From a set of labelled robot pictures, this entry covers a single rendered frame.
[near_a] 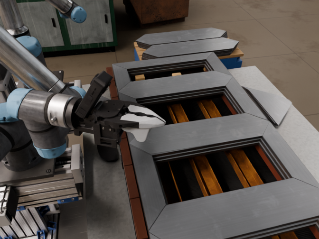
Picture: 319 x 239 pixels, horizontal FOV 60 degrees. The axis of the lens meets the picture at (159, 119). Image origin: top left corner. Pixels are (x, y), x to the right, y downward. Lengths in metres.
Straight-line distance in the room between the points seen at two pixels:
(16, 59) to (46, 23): 3.02
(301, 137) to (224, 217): 0.77
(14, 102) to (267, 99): 1.49
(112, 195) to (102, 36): 2.73
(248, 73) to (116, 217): 1.38
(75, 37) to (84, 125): 3.23
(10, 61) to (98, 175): 0.85
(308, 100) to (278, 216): 2.33
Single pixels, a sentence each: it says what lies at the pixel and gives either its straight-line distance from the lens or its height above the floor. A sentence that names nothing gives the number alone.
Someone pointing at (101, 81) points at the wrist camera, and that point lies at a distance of 0.56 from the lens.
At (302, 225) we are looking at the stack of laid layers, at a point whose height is 0.83.
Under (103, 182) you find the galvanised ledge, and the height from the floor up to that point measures 0.68.
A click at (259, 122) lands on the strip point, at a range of 1.55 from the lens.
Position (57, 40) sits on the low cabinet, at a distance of 3.89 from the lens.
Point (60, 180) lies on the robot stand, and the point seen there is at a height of 0.94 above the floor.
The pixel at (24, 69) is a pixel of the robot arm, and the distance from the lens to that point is 0.81.
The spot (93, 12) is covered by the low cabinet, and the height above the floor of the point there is 0.58.
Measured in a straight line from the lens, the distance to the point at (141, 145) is 1.35.
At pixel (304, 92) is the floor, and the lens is 3.53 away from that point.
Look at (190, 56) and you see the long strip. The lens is 2.04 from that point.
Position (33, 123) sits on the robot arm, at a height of 1.42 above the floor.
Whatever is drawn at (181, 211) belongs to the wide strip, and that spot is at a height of 0.87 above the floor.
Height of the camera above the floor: 1.85
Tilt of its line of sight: 42 degrees down
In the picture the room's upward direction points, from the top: straight up
